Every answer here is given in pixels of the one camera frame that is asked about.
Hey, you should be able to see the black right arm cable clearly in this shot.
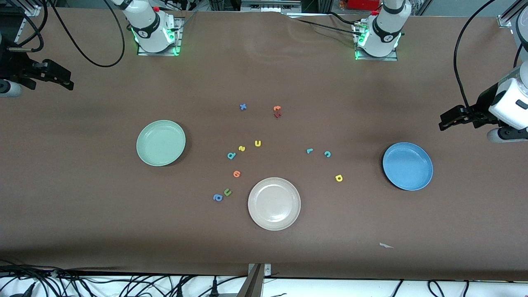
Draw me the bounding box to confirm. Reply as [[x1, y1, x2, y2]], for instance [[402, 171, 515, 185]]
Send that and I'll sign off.
[[49, 0, 125, 68]]

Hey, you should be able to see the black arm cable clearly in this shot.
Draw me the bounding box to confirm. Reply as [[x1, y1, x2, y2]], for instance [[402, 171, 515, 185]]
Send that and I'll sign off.
[[49, 0, 125, 68], [453, 0, 496, 110]]

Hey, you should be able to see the red box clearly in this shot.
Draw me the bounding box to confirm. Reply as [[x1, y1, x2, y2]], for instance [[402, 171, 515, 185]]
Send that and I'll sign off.
[[346, 0, 382, 11]]

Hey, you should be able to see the black base power cable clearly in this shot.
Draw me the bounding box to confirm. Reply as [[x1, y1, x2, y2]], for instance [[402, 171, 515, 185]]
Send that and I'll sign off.
[[289, 12, 363, 35]]

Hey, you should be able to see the beige plate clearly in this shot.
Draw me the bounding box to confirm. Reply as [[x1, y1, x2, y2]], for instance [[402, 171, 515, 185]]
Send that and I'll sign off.
[[247, 177, 301, 231]]

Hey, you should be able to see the blue plate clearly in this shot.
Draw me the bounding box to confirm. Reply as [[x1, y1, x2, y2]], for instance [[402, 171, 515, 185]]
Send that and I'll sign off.
[[382, 142, 434, 191]]

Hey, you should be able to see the grey metal table bracket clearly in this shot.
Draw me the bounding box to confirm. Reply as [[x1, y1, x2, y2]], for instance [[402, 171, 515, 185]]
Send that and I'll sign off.
[[237, 263, 272, 297]]

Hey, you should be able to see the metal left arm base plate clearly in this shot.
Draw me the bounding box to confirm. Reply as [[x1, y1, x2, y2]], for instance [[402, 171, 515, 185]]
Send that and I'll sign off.
[[354, 21, 399, 61]]

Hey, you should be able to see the aluminium frame rail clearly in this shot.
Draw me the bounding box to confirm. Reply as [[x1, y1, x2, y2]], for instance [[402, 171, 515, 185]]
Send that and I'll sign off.
[[497, 0, 528, 28], [12, 0, 42, 44]]

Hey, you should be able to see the light green plate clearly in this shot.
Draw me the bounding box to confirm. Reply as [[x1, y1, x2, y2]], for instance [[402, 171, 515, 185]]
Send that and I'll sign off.
[[136, 120, 186, 167]]

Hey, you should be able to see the black looped cable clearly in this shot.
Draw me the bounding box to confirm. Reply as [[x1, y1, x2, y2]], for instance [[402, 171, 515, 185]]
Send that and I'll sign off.
[[0, 0, 48, 52]]

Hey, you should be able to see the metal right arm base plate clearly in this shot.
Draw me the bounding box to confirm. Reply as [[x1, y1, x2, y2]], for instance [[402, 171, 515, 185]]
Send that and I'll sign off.
[[137, 16, 184, 57]]

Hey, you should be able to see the grey metal box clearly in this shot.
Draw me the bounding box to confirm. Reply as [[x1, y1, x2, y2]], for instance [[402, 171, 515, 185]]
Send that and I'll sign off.
[[241, 0, 302, 13]]

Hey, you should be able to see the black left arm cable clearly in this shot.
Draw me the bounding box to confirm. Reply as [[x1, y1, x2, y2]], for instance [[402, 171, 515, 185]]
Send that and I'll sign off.
[[453, 0, 496, 110]]

